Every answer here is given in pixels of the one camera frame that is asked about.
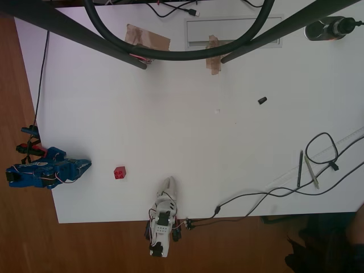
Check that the black tripod leg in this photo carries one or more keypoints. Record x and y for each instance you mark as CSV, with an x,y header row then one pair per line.
x,y
284,29
85,37

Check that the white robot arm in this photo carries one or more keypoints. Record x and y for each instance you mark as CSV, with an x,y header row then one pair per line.
x,y
160,233

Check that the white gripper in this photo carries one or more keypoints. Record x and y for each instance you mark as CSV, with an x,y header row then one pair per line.
x,y
168,193

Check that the black pen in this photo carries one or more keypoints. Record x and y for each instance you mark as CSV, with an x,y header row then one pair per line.
x,y
300,170

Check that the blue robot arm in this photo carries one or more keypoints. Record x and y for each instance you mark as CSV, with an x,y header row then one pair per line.
x,y
28,176

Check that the wide brown tape patch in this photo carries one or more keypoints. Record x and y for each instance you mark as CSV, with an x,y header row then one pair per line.
x,y
148,37

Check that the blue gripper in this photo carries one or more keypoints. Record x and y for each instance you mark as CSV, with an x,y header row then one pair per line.
x,y
77,166

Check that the blue table clamp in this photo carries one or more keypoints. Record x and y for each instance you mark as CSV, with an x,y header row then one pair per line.
x,y
29,130

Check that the clear plastic ruler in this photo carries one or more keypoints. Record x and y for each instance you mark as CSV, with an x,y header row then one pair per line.
x,y
349,139

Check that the small red cube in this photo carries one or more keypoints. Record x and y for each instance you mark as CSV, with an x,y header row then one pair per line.
x,y
120,173

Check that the black bottle-shaped device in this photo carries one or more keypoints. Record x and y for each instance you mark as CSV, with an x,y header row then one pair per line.
x,y
321,28

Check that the small black cap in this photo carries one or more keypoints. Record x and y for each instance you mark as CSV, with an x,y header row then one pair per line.
x,y
262,100

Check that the black clamp with red parts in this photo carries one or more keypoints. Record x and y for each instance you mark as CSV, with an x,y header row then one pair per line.
x,y
28,148

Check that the narrow brown tape strip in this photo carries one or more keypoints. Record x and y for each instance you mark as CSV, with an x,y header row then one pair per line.
x,y
213,66

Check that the olive green pen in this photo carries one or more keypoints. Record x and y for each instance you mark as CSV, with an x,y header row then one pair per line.
x,y
311,172

